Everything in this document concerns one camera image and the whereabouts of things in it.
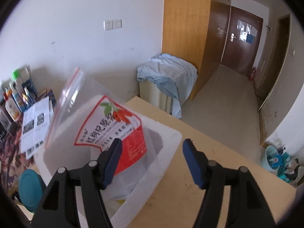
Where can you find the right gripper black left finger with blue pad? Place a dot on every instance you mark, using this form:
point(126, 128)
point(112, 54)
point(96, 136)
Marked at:
point(58, 206)

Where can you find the clear zip bag red label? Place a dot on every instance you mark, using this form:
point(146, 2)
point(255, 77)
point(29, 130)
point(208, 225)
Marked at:
point(103, 118)

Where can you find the teal round canister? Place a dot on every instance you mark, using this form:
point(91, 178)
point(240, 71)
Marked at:
point(31, 188)

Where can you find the light blue trash bin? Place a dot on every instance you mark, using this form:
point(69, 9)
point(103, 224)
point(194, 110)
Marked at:
point(275, 158)

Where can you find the printed paper sheets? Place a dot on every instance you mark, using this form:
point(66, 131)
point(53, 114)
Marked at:
point(36, 121)

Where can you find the white foam box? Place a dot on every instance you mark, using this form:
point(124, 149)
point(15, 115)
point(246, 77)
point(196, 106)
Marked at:
point(130, 189)

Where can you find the white lotion bottle orange label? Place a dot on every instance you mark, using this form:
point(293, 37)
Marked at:
point(12, 108)

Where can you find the red fire extinguisher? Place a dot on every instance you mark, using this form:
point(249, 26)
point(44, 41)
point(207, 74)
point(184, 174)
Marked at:
point(251, 77)

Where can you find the green cap spray can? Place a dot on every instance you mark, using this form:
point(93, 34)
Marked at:
point(23, 93)

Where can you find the light blue cloth covered bin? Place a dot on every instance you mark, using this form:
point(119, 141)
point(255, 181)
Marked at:
point(173, 76)

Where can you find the dark brown entrance door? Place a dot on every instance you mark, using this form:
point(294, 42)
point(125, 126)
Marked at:
point(243, 40)

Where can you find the wooden wardrobe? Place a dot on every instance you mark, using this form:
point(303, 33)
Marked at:
point(195, 30)

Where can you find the side door frame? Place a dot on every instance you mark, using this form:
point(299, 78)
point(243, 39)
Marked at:
point(276, 60)

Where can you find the double wall socket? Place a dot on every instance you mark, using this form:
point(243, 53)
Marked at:
point(112, 24)

